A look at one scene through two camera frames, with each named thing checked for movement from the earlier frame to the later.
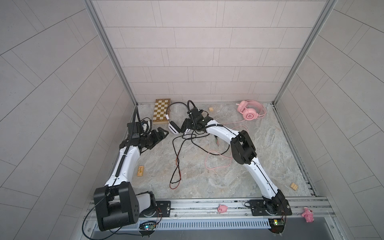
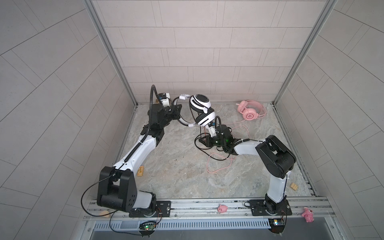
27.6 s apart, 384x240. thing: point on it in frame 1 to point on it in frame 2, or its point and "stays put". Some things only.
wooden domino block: (140, 171) stays put
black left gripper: (156, 139) to (174, 113)
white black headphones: (173, 127) to (201, 102)
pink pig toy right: (308, 215) stays put
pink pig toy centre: (222, 208) stays put
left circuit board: (147, 225) stays put
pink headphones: (251, 110) stays put
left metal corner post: (95, 15) stays put
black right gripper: (187, 124) to (208, 141)
